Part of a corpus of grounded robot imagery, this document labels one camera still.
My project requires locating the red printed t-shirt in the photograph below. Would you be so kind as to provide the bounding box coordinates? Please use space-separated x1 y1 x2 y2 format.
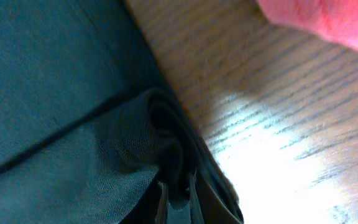
257 0 358 51

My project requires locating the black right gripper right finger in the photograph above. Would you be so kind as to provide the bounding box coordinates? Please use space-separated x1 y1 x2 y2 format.
188 171 241 224

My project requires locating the black t-shirt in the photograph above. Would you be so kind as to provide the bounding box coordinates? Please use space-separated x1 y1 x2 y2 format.
0 0 244 223

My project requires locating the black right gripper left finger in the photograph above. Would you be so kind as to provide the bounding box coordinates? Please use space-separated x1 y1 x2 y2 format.
155 182 169 224

